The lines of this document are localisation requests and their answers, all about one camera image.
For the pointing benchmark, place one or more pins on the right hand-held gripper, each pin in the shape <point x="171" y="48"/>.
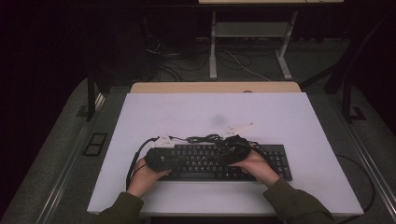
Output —
<point x="239" y="149"/>

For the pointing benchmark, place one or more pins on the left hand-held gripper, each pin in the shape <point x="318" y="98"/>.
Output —
<point x="160" y="158"/>

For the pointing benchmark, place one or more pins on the black computer keyboard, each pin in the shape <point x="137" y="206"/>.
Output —
<point x="202" y="160"/>

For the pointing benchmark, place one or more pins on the person's right hand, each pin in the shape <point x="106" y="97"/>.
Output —
<point x="258" y="168"/>

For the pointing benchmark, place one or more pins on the person's left hand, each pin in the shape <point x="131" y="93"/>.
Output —
<point x="143" y="182"/>

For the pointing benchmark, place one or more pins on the white board table cover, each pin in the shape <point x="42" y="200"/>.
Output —
<point x="186" y="115"/>

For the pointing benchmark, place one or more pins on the wooden table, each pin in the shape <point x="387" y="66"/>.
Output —
<point x="211" y="87"/>

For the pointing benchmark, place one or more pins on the black metal stand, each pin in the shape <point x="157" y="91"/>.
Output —
<point x="347" y="99"/>

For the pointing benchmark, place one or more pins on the grey metal stand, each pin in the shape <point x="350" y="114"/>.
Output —
<point x="250" y="29"/>

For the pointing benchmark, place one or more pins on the black floor socket frame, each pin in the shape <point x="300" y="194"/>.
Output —
<point x="95" y="144"/>

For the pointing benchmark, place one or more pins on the aluminium floor rail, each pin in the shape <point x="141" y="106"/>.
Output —
<point x="370" y="161"/>
<point x="65" y="174"/>

